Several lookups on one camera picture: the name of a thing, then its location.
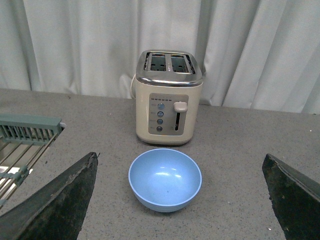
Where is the cream two-slot toaster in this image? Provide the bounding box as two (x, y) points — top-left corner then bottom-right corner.
(134, 49), (203, 145)

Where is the green dish rack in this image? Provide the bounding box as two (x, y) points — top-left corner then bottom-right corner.
(0, 113), (64, 208)

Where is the white toaster power cable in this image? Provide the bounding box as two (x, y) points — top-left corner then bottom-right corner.
(129, 73), (137, 100)

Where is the white curtain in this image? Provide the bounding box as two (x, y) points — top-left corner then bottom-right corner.
(0, 0), (320, 114)

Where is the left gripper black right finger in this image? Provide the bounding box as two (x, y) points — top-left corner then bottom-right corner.
(262, 153), (320, 240)

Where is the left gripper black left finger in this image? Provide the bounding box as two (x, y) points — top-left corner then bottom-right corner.
(0, 152), (98, 240)

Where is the blue bowl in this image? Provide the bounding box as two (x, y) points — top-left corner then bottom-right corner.
(128, 148), (203, 213)

